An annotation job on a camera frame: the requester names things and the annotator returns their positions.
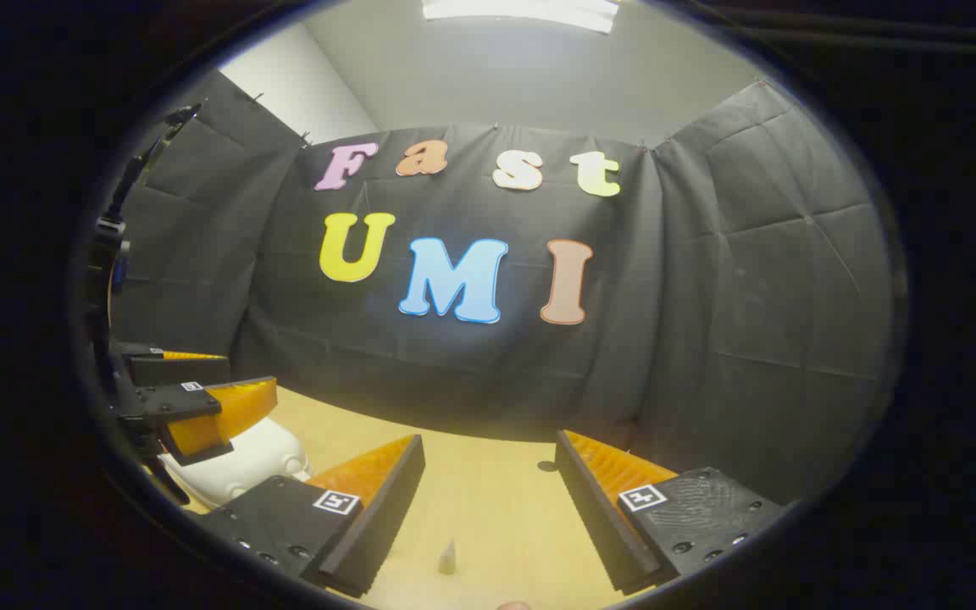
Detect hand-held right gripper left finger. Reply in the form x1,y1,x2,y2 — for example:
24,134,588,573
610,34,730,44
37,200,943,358
198,434,427,599

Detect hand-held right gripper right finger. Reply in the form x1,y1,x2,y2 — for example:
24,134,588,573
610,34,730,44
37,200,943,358
554,429,787,596

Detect white suitcase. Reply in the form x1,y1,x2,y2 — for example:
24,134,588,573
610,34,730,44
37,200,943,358
158,415,313,510

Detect black backdrop cloth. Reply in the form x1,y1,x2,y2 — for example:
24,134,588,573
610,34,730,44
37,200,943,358
107,68,896,509

